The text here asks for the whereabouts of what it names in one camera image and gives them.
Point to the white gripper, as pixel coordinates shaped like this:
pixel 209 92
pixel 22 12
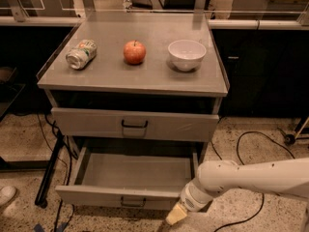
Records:
pixel 187 201

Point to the grey drawer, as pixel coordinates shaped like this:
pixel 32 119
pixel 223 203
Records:
pixel 141 180
pixel 135 124

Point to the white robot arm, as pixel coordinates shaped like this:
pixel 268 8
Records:
pixel 289 178

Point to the grey drawer cabinet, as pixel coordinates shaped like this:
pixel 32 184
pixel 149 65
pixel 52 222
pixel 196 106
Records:
pixel 109 82

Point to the grey top drawer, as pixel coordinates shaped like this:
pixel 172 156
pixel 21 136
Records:
pixel 135 124

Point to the black caster wheel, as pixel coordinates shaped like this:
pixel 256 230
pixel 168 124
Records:
pixel 289 139

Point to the black table leg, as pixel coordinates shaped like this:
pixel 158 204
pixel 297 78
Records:
pixel 40 200

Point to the white bowl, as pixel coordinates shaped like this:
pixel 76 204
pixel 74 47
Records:
pixel 186 55

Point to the red apple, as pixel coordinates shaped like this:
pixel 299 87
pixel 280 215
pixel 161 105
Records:
pixel 134 52

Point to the white shoe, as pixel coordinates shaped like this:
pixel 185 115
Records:
pixel 7 194

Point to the crushed soda can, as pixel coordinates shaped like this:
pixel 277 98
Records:
pixel 80 55

